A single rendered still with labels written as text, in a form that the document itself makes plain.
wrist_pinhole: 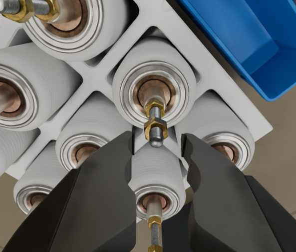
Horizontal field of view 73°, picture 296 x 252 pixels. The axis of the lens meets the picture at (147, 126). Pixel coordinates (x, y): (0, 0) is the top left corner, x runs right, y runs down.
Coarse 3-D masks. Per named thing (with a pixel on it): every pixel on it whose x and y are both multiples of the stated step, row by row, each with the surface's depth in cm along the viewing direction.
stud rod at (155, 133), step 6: (156, 108) 18; (150, 114) 17; (156, 114) 17; (150, 132) 14; (156, 132) 14; (162, 132) 15; (150, 138) 14; (156, 138) 14; (162, 138) 14; (150, 144) 14; (156, 144) 14
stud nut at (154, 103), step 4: (152, 100) 18; (156, 100) 18; (148, 104) 18; (152, 104) 18; (156, 104) 18; (160, 104) 18; (148, 108) 18; (160, 108) 18; (148, 112) 18; (164, 112) 18; (148, 116) 19
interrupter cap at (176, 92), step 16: (144, 64) 20; (160, 64) 20; (128, 80) 21; (144, 80) 21; (160, 80) 21; (176, 80) 21; (128, 96) 22; (176, 96) 22; (128, 112) 23; (144, 112) 23; (176, 112) 23
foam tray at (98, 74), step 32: (128, 0) 33; (160, 0) 24; (0, 32) 26; (128, 32) 26; (160, 32) 36; (192, 32) 26; (96, 64) 29; (192, 64) 28; (224, 96) 30; (256, 128) 32; (32, 160) 39
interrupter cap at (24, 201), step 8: (32, 184) 28; (40, 184) 28; (24, 192) 29; (32, 192) 29; (40, 192) 29; (48, 192) 29; (16, 200) 30; (24, 200) 30; (32, 200) 30; (24, 208) 31
